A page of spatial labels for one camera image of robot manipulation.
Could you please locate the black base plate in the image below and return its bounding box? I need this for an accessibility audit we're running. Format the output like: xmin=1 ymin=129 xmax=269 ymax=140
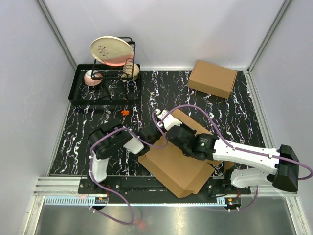
xmin=78 ymin=174 xmax=251 ymax=204

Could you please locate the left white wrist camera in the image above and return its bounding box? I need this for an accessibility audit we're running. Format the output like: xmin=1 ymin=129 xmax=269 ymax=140
xmin=155 ymin=109 xmax=168 ymax=121

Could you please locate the brown cardboard box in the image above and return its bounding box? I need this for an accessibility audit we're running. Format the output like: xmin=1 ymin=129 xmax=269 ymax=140
xmin=138 ymin=108 xmax=235 ymax=199
xmin=188 ymin=60 xmax=237 ymax=99

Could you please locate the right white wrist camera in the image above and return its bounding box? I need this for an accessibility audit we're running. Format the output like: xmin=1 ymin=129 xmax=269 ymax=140
xmin=158 ymin=115 xmax=182 ymax=131

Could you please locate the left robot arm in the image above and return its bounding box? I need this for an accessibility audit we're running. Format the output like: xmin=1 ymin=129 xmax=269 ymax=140
xmin=88 ymin=119 xmax=162 ymax=194

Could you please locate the large cream pink plate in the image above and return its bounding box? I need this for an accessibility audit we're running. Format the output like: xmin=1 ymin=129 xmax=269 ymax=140
xmin=90 ymin=36 xmax=134 ymax=67

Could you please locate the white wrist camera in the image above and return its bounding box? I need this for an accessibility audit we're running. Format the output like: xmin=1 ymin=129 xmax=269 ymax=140
xmin=158 ymin=115 xmax=182 ymax=131
xmin=155 ymin=109 xmax=168 ymax=121

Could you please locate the small cream plate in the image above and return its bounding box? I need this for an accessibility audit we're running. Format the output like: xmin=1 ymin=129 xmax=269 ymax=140
xmin=121 ymin=62 xmax=140 ymax=81

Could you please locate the small orange flower toy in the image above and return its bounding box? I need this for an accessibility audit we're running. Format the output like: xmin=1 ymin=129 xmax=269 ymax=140
xmin=121 ymin=109 xmax=130 ymax=116

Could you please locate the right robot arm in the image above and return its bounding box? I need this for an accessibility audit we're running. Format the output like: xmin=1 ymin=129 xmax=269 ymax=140
xmin=166 ymin=124 xmax=299 ymax=194

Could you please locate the black wire dish rack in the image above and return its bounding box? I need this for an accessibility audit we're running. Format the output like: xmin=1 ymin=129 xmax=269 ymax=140
xmin=68 ymin=37 xmax=142 ymax=105

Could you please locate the closed brown cardboard box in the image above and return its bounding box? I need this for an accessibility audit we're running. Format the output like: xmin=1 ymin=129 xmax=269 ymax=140
xmin=188 ymin=60 xmax=237 ymax=99

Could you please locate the small pink bowl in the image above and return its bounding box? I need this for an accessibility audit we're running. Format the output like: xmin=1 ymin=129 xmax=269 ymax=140
xmin=84 ymin=70 xmax=102 ymax=87

